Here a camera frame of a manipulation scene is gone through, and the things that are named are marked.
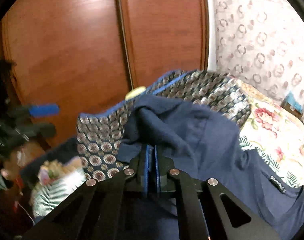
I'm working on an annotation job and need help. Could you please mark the patterned dark folded cloth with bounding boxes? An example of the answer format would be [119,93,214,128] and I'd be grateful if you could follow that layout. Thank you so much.
[77,70,251,181]

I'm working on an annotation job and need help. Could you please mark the blue box on bed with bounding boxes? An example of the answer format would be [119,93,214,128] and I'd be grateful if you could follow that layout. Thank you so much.
[281,92,303,119]

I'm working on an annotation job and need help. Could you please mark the patterned lace curtain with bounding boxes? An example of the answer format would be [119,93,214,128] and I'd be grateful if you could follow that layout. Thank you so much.
[208,0,304,123]

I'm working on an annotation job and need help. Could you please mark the yellow pillow under cloth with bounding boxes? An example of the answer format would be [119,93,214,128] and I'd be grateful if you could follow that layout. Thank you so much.
[125,86,147,101]

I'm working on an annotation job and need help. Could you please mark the wooden louvred wardrobe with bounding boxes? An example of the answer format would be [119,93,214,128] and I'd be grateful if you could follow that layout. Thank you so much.
[0,0,208,146]

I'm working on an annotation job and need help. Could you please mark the floral bed blanket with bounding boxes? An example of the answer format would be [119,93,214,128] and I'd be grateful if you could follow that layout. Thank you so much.
[29,80,304,218]

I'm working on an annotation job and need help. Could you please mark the person's left hand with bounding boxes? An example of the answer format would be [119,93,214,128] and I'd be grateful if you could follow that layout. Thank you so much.
[0,141,45,181]

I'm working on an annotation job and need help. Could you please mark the navy blue t-shirt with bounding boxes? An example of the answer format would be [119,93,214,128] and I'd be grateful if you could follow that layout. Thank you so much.
[117,95,304,239]

